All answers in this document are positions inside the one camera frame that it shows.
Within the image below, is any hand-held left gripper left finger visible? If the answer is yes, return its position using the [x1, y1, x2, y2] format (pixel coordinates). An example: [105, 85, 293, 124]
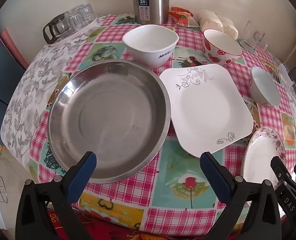
[15, 151, 97, 240]

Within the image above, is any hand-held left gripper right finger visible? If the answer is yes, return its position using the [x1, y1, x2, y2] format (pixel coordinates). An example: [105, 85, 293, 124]
[200, 151, 281, 240]

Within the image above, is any pink floral rim plate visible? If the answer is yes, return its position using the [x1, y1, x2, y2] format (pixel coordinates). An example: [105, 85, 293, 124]
[241, 126, 287, 189]

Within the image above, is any light blue bowl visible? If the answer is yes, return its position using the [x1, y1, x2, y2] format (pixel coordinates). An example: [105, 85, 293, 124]
[249, 66, 281, 107]

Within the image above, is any strawberry print bowl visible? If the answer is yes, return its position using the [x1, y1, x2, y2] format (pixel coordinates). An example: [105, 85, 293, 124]
[203, 29, 243, 67]

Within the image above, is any pink checked tablecloth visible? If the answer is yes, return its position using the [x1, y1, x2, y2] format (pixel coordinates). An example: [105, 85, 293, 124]
[29, 12, 296, 237]

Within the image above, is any red patterned cloth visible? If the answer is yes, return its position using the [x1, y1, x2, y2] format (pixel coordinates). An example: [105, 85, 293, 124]
[47, 205, 238, 240]

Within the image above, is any white square plate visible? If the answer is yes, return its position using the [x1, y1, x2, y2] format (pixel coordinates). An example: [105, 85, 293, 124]
[159, 64, 254, 157]

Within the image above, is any white power strip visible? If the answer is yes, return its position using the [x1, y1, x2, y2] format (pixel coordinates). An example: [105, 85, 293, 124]
[278, 64, 294, 87]

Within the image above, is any clear glass mug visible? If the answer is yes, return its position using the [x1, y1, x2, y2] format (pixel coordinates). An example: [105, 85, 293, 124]
[238, 21, 268, 53]

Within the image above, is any dark blue cabinet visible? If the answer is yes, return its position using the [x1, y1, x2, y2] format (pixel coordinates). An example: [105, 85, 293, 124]
[0, 25, 28, 105]

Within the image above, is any pink board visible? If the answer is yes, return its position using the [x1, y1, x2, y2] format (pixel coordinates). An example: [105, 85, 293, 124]
[0, 29, 30, 68]

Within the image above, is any white square bowl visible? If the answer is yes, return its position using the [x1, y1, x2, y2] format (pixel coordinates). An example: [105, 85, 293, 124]
[122, 24, 179, 69]

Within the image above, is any bag of white steamed buns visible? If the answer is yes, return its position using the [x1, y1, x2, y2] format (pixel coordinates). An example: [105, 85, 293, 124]
[196, 9, 239, 40]

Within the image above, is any orange and white snack packet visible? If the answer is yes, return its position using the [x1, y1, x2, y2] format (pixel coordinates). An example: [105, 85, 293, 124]
[175, 14, 199, 28]

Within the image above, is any stainless steel thermos jug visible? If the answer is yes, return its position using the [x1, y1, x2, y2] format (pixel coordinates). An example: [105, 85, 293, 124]
[132, 0, 184, 26]

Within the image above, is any glass teapot with black handle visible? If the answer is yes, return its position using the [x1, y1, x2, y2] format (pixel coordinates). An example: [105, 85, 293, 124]
[43, 11, 73, 44]

